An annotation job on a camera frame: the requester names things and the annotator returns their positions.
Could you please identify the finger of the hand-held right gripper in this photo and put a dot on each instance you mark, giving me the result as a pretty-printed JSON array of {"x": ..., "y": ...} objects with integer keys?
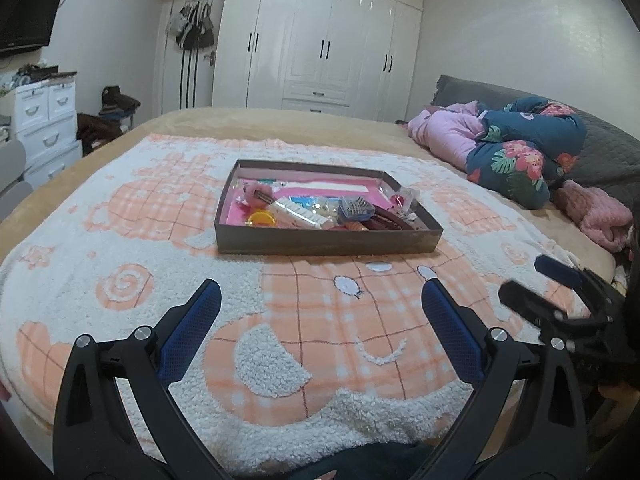
[
  {"x": 556, "y": 271},
  {"x": 525, "y": 300}
]

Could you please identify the clear bag with pearl beads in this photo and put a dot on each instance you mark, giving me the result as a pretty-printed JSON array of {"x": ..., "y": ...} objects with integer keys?
[{"x": 322, "y": 207}]

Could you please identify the dark folded clothes pile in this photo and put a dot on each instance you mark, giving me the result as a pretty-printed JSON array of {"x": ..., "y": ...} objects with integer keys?
[{"x": 119, "y": 101}]

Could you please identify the white comb packet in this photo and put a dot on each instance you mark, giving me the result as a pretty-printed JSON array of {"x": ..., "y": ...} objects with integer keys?
[{"x": 300, "y": 214}]

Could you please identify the black flat television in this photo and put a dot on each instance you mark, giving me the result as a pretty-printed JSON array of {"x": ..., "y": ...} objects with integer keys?
[{"x": 25, "y": 15}]

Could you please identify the brown cardboard box tray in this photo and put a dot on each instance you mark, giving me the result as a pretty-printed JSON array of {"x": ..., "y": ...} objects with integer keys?
[{"x": 325, "y": 242}]

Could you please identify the clear bag with red jewelry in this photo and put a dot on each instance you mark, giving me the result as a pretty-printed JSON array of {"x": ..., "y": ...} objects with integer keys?
[{"x": 400, "y": 199}]

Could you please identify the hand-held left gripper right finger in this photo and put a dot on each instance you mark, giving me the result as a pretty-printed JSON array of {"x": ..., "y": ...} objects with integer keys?
[{"x": 450, "y": 330}]

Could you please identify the white drawer cabinet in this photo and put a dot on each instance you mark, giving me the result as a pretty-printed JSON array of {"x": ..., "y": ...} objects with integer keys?
[{"x": 47, "y": 125}]

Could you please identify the pink quilt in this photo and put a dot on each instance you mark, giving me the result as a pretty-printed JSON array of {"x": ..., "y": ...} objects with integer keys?
[{"x": 445, "y": 132}]

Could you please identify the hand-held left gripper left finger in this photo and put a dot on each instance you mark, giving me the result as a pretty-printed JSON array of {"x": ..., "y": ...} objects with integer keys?
[{"x": 192, "y": 330}]

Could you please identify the hanging black striped bag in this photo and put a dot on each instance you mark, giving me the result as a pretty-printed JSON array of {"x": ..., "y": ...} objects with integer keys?
[{"x": 190, "y": 35}]

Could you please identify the navy floral duvet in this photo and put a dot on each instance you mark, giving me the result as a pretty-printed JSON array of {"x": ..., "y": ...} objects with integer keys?
[{"x": 520, "y": 160}]

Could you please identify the flat dark board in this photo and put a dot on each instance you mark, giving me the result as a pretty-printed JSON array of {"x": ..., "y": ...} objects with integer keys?
[{"x": 56, "y": 73}]

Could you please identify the peach and white plush blanket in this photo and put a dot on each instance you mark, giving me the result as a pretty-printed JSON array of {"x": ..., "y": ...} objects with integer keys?
[{"x": 150, "y": 240}]

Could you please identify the hanging grey bag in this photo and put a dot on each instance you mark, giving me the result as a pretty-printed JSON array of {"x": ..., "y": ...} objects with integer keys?
[{"x": 176, "y": 23}]

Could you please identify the blue grey small box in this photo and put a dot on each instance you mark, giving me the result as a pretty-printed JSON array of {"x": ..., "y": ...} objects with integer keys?
[{"x": 356, "y": 209}]

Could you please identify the brown hair clip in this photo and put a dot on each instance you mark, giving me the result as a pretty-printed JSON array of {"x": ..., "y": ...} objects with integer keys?
[{"x": 390, "y": 220}]

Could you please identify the dark brown garment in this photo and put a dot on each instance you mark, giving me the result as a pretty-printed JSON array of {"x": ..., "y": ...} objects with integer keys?
[{"x": 97, "y": 132}]

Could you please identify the dark grey quilted pillow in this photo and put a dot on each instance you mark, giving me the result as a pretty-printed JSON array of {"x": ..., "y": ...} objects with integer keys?
[{"x": 605, "y": 150}]

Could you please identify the pink fluffy garment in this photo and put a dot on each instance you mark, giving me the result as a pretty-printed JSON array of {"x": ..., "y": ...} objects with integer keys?
[{"x": 600, "y": 217}]

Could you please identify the grey chair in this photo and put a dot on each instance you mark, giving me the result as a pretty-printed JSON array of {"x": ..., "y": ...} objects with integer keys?
[{"x": 12, "y": 180}]

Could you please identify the tan bedspread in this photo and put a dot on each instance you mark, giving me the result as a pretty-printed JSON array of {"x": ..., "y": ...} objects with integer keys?
[{"x": 320, "y": 127}]

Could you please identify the white glossy wardrobe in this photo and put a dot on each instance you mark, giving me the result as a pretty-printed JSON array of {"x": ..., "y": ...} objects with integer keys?
[{"x": 320, "y": 35}]

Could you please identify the white door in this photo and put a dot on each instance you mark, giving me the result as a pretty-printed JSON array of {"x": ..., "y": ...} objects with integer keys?
[{"x": 205, "y": 80}]

